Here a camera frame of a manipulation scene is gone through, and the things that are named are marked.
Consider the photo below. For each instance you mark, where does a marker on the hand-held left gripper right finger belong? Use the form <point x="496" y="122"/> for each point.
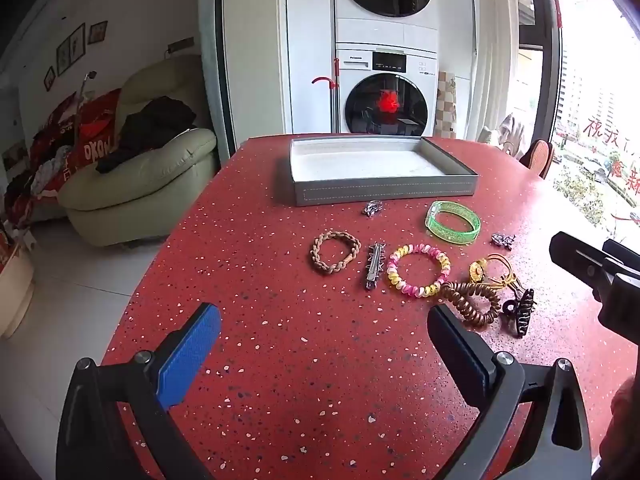
<point x="457" y="350"/>

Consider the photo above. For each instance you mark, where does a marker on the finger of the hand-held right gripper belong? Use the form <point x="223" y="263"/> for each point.
<point x="625" y="257"/>
<point x="580" y="260"/>

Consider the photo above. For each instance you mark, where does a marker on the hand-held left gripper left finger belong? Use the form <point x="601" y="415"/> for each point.
<point x="190" y="355"/>

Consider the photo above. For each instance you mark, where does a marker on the black claw hair clip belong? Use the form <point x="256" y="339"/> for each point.
<point x="520" y="312"/>

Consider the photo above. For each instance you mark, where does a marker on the silver heart brooch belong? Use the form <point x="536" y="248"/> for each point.
<point x="502" y="240"/>

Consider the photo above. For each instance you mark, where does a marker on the silver hair clip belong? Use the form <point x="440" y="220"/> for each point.
<point x="373" y="270"/>

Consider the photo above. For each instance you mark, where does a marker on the grey tray box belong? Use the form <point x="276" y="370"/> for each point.
<point x="370" y="165"/>

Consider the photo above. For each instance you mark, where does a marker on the green translucent bangle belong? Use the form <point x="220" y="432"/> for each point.
<point x="436" y="227"/>

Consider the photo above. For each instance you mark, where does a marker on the white cloth on chair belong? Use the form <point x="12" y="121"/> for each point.
<point x="510" y="130"/>

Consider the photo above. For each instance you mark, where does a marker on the small silver brooch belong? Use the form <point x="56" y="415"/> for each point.
<point x="372" y="208"/>

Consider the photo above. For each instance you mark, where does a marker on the cream leather sofa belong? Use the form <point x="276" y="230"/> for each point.
<point x="145" y="185"/>

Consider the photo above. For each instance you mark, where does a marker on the checkered board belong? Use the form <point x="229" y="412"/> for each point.
<point x="445" y="105"/>

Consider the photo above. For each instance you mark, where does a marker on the red printed blanket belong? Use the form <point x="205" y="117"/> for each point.
<point x="90" y="145"/>

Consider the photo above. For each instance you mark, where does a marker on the black clothes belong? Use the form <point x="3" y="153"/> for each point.
<point x="150" y="125"/>

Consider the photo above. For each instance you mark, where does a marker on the white curtain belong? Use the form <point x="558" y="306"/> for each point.
<point x="492" y="35"/>

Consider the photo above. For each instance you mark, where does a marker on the white washing machine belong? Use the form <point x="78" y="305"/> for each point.
<point x="360" y="75"/>

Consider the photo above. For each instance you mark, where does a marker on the white dryer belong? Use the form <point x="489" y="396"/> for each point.
<point x="387" y="27"/>

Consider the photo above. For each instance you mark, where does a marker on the white cabinet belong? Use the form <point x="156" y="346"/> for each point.
<point x="310" y="45"/>

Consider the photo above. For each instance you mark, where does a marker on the small picture frame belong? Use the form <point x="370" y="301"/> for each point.
<point x="49" y="78"/>
<point x="98" y="32"/>

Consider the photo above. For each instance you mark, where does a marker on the tall picture frame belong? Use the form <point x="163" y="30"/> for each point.
<point x="77" y="42"/>
<point x="63" y="57"/>

